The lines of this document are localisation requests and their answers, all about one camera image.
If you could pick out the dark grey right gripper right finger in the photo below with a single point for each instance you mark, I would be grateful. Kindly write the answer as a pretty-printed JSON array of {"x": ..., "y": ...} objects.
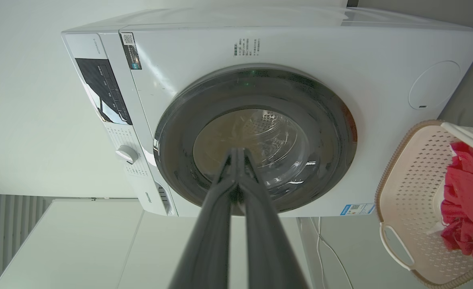
[{"x": 268, "y": 249}]

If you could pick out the white front-load washing machine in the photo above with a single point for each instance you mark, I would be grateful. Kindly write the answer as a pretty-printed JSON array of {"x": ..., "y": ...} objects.
[{"x": 204, "y": 52}]

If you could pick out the round white filter cover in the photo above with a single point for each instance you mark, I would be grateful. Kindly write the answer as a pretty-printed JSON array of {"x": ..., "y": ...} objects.
[{"x": 434, "y": 85}]

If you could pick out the white framed rack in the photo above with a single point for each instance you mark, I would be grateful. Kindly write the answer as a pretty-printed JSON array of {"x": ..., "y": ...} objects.
[{"x": 80, "y": 245}]

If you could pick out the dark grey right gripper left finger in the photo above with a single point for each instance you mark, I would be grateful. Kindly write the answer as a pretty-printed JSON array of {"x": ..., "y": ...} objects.
[{"x": 204, "y": 241}]

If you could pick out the white round control knob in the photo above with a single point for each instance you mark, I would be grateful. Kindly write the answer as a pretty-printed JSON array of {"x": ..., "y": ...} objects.
[{"x": 127, "y": 154}]

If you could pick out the beige perforated laundry basket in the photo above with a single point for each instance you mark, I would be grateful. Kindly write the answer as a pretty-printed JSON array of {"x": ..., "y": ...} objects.
[{"x": 413, "y": 192}]

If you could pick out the black control display panel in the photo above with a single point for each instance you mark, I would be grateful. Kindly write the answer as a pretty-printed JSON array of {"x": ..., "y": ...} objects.
[{"x": 104, "y": 90}]

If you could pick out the white cloth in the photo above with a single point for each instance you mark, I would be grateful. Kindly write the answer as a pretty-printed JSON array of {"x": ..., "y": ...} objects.
[{"x": 439, "y": 204}]

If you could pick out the red clothing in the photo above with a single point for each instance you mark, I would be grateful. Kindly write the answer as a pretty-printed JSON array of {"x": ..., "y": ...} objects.
[{"x": 469, "y": 200}]

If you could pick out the grey ribbed panel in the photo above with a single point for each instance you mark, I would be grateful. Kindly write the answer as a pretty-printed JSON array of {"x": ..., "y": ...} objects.
[{"x": 3, "y": 228}]

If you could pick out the round glass washing machine door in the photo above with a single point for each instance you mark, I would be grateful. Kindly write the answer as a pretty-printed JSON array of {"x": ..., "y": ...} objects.
[{"x": 329, "y": 132}]

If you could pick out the black QR code sticker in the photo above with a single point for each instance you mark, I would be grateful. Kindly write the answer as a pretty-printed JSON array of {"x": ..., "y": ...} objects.
[{"x": 131, "y": 51}]

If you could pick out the blue and white energy label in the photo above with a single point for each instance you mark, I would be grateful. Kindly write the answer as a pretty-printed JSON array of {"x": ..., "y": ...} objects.
[{"x": 357, "y": 209}]

